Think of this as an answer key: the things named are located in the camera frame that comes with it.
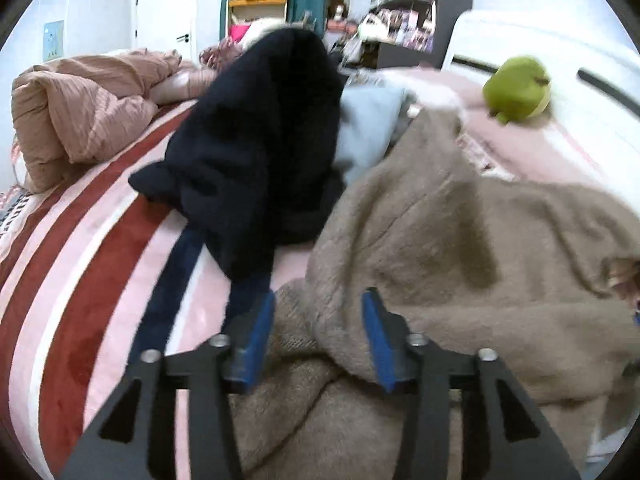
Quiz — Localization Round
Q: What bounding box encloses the brown knit sweater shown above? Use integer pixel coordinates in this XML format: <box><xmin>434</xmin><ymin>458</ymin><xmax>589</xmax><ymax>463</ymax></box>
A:
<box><xmin>232</xmin><ymin>110</ymin><xmax>639</xmax><ymax>479</ymax></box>

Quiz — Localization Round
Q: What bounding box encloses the striped bed blanket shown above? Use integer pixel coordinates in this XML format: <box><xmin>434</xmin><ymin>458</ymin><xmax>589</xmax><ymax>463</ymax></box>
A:
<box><xmin>0</xmin><ymin>66</ymin><xmax>516</xmax><ymax>480</ymax></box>

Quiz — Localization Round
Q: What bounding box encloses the pink pillow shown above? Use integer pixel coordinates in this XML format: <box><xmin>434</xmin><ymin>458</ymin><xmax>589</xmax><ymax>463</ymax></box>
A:
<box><xmin>381</xmin><ymin>67</ymin><xmax>598</xmax><ymax>188</ymax></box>

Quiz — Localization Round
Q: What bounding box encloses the black garment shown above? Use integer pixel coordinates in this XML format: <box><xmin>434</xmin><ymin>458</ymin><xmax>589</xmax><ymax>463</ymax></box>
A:
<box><xmin>129</xmin><ymin>27</ymin><xmax>343</xmax><ymax>281</ymax></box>

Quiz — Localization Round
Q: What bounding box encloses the pink striped duvet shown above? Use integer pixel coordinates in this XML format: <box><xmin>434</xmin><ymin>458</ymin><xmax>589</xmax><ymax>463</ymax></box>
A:
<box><xmin>11</xmin><ymin>49</ymin><xmax>217</xmax><ymax>193</ymax></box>

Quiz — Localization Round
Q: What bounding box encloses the light blue garment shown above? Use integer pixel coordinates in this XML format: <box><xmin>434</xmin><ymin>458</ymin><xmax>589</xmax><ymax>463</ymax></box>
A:
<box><xmin>332</xmin><ymin>84</ymin><xmax>416</xmax><ymax>186</ymax></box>

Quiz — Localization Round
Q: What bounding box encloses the green plush toy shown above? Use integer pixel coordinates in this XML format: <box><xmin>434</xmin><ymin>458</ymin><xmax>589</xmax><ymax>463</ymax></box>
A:
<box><xmin>483</xmin><ymin>56</ymin><xmax>551</xmax><ymax>125</ymax></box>

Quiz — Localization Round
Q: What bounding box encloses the white bed headboard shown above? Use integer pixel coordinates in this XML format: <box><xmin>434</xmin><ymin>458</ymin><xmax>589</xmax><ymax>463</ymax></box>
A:
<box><xmin>442</xmin><ymin>11</ymin><xmax>639</xmax><ymax>207</ymax></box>

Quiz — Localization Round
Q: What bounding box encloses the pink satin bag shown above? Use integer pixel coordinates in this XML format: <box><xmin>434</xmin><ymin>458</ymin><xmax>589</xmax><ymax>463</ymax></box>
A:
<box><xmin>198</xmin><ymin>37</ymin><xmax>243</xmax><ymax>73</ymax></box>

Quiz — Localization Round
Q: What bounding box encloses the white door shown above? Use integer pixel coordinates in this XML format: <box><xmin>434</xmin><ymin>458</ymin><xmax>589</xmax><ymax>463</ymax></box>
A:
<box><xmin>134</xmin><ymin>0</ymin><xmax>196</xmax><ymax>61</ymax></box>

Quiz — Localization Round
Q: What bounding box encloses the black bookshelf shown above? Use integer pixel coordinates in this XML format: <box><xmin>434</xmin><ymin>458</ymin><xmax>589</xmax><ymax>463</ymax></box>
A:
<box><xmin>370</xmin><ymin>0</ymin><xmax>473</xmax><ymax>68</ymax></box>

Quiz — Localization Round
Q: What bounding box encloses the yellow topped cabinet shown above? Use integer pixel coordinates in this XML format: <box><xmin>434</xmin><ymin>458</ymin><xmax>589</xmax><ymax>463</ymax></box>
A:
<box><xmin>220</xmin><ymin>0</ymin><xmax>288</xmax><ymax>37</ymax></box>

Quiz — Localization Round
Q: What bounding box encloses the blue wall poster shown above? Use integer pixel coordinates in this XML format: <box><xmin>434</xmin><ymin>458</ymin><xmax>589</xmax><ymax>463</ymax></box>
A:
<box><xmin>42</xmin><ymin>21</ymin><xmax>64</xmax><ymax>62</ymax></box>

